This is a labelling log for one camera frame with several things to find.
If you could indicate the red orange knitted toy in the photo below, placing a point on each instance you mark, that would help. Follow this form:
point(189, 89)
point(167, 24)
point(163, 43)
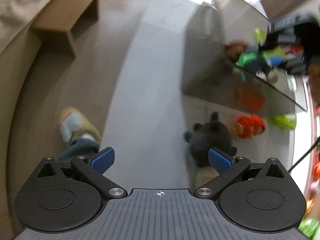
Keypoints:
point(248, 127)

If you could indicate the lime green toy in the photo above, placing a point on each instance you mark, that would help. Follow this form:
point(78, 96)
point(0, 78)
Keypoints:
point(284, 122)

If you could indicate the smoked transparent storage bin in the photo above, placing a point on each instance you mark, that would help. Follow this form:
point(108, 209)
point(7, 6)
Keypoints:
point(210, 75)

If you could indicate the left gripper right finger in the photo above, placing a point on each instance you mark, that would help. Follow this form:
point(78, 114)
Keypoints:
point(229, 169)

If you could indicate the black plush toy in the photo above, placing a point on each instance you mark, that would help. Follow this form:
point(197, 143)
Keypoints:
point(203, 137)

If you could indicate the green knitted doll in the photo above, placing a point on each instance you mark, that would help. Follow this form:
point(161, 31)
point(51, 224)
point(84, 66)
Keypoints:
point(262, 64)

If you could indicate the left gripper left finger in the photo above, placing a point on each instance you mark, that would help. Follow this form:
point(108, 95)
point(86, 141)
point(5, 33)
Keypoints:
point(91, 168)

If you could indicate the brown wooden bench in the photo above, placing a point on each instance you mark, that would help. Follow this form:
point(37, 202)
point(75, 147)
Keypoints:
point(55, 22)

